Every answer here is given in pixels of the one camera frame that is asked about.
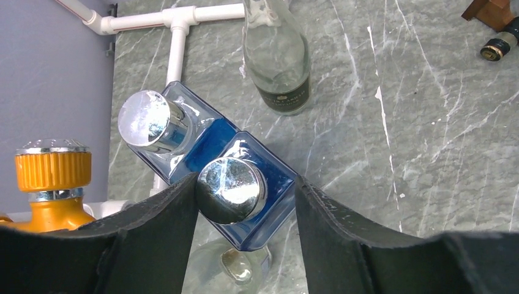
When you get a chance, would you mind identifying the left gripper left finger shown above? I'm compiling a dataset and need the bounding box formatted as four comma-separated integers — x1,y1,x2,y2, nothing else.
1,173,198,293

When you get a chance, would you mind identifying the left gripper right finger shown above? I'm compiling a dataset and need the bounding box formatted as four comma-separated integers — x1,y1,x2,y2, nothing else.
295,176,518,293

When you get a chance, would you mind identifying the blue square bottle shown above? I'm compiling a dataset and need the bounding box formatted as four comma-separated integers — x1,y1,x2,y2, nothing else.
195,131,297,252

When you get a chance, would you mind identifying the clear lying bottle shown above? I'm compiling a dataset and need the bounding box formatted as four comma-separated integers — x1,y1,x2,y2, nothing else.
182,238,272,294

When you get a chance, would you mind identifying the clear stoppered glass bottle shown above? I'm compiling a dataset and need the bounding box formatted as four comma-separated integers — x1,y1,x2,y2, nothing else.
118,81,240,185

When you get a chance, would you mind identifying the clear tall empty bottle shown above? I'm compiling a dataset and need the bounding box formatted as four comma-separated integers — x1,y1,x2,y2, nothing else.
243,1,310,116

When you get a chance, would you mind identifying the wooden wine rack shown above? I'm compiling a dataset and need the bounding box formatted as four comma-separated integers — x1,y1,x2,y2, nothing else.
461,0,515,32

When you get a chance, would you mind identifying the orange brass tap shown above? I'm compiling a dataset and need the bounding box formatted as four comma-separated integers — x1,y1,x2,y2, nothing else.
1,138,94,233

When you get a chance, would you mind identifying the white pvc pipe frame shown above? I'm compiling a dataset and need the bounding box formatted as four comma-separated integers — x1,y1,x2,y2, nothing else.
0,0,246,224

